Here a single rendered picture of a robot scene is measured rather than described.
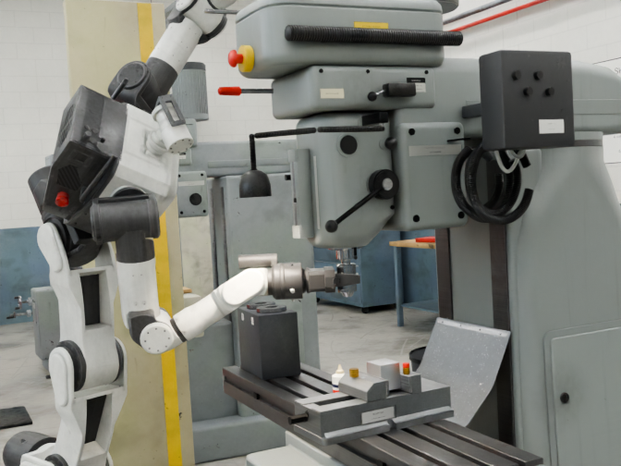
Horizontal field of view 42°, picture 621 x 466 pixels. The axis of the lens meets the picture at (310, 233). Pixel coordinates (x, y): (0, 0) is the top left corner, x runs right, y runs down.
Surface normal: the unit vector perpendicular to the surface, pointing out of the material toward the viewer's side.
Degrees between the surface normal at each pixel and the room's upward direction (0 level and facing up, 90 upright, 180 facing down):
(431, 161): 90
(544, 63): 90
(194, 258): 90
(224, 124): 90
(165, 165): 58
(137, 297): 102
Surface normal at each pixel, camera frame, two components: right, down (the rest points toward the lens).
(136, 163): 0.60, -0.54
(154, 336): 0.22, 0.24
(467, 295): -0.90, 0.07
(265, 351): 0.37, 0.03
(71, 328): -0.66, 0.07
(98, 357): 0.73, -0.17
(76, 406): 0.75, 0.12
